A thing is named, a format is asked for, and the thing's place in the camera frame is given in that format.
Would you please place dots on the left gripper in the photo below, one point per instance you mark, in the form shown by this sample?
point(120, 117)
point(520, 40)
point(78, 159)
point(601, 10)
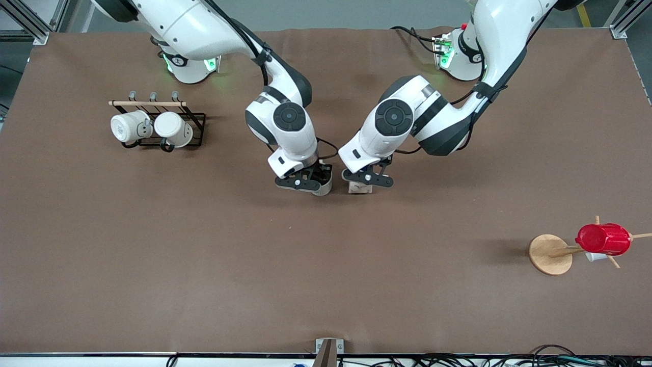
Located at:
point(385, 163)

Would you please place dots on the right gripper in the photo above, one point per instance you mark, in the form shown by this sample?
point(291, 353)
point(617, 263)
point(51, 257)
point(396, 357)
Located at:
point(323, 169)

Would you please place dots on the blue white milk carton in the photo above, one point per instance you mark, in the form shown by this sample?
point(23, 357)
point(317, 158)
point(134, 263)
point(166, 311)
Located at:
point(360, 189)

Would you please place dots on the white mug grey inside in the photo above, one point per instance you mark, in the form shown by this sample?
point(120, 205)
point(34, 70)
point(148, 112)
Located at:
point(324, 189)

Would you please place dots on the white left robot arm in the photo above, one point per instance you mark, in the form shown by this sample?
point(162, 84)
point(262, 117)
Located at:
point(499, 30)

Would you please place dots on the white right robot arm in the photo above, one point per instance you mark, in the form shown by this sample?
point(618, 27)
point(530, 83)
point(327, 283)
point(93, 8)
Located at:
point(204, 25)

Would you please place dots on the small white cup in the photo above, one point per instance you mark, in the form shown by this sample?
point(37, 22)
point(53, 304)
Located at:
point(595, 257)

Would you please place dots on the red plastic cup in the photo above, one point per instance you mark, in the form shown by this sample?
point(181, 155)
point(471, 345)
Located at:
point(603, 239)

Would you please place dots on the wooden mug tree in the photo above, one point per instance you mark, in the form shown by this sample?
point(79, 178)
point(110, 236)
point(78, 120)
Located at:
point(550, 255)

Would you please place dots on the grey metal bracket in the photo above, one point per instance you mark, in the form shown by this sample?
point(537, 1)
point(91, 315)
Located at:
point(329, 346)

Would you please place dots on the aluminium frame profile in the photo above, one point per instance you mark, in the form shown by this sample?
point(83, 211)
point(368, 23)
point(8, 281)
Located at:
point(624, 23)
point(28, 20)

